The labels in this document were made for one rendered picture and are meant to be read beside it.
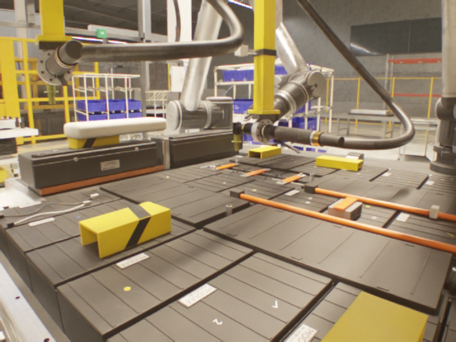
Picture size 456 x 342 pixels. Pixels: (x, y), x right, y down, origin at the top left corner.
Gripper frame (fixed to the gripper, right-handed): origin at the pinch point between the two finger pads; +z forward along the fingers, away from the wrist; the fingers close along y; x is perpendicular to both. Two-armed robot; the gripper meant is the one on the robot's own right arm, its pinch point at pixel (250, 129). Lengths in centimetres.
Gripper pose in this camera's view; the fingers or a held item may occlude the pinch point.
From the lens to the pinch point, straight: 116.7
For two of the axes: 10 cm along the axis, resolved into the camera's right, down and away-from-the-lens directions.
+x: -5.5, -1.9, 8.2
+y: 4.2, 7.8, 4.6
